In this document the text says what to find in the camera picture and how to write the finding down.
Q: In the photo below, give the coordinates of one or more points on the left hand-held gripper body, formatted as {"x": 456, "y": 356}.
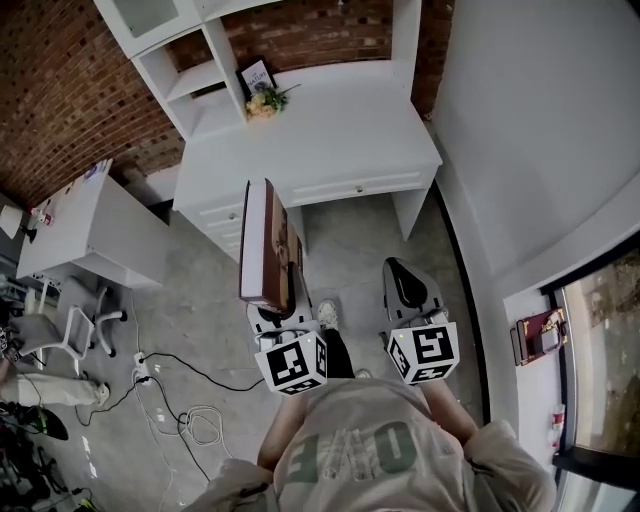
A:
{"x": 292, "y": 365}

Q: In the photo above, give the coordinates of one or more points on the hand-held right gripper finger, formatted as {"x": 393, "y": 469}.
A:
{"x": 422, "y": 292}
{"x": 390, "y": 290}

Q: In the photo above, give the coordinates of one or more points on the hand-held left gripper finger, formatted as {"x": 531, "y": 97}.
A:
{"x": 306, "y": 295}

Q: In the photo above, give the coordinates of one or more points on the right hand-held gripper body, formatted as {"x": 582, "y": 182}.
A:
{"x": 430, "y": 350}

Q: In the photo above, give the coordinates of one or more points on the thick brown cover book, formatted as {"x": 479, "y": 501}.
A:
{"x": 262, "y": 245}

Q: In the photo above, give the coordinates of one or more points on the white shelf unit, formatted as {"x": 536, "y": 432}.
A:
{"x": 195, "y": 75}

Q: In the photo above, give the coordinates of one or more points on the person's right forearm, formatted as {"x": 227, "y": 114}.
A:
{"x": 447, "y": 410}

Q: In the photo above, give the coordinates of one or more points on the person's left forearm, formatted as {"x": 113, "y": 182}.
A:
{"x": 282, "y": 430}

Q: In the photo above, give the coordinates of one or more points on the person's white shoe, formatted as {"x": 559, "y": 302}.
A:
{"x": 328, "y": 314}

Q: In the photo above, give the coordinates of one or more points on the person's black trouser leg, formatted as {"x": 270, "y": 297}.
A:
{"x": 340, "y": 355}

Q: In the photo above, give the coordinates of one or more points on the person's beige shirt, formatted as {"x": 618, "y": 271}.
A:
{"x": 365, "y": 450}

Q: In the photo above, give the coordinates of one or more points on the red cans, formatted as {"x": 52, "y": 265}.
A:
{"x": 557, "y": 425}

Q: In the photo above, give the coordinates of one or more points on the white desk with drawers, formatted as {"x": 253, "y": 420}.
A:
{"x": 325, "y": 145}

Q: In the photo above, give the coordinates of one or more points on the white power strip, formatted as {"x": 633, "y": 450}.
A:
{"x": 141, "y": 369}

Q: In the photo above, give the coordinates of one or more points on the window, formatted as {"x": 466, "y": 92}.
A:
{"x": 605, "y": 360}

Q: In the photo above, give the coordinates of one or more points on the yellow flower bouquet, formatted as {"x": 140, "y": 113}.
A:
{"x": 265, "y": 102}

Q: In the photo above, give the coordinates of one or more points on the plain white desk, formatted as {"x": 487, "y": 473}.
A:
{"x": 95, "y": 235}

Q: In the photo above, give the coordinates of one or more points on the white office chair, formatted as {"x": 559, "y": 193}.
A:
{"x": 75, "y": 325}

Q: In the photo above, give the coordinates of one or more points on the black framed picture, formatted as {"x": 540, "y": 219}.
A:
{"x": 256, "y": 75}

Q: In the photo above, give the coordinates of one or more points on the black and green object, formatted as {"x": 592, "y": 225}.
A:
{"x": 35, "y": 420}

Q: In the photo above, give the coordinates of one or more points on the red and white can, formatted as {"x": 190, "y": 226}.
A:
{"x": 46, "y": 218}

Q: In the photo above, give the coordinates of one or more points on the white table lamp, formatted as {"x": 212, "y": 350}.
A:
{"x": 11, "y": 220}

